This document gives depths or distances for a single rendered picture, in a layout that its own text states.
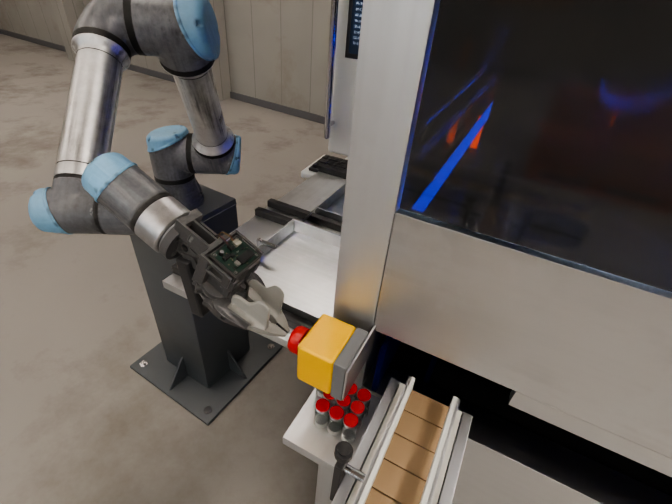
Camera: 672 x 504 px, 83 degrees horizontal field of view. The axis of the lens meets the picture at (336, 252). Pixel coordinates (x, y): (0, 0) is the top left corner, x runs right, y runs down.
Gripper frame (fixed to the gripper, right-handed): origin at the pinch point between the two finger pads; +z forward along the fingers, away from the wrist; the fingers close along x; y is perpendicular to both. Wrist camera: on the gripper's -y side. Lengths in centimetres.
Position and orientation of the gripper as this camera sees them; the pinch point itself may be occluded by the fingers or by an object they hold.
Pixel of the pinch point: (278, 330)
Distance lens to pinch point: 57.7
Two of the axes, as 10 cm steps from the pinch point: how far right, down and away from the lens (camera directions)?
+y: 4.4, -5.9, -6.8
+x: 4.6, -5.0, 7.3
